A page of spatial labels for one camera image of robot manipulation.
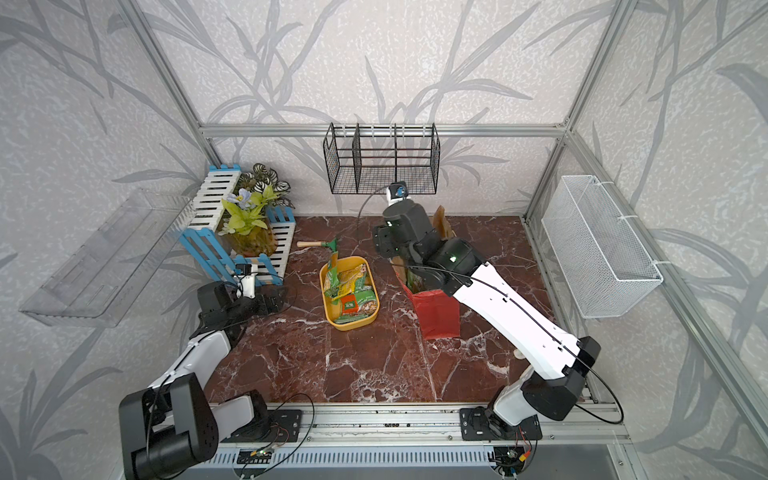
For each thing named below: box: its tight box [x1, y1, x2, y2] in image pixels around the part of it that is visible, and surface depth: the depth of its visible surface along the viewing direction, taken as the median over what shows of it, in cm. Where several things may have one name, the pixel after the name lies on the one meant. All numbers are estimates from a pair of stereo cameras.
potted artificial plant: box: [218, 162, 295, 258], surface depth 94 cm
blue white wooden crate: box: [180, 164, 296, 286], surface depth 92 cm
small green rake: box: [296, 238, 338, 253], surface depth 114 cm
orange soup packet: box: [341, 294, 359, 314], surface depth 95 cm
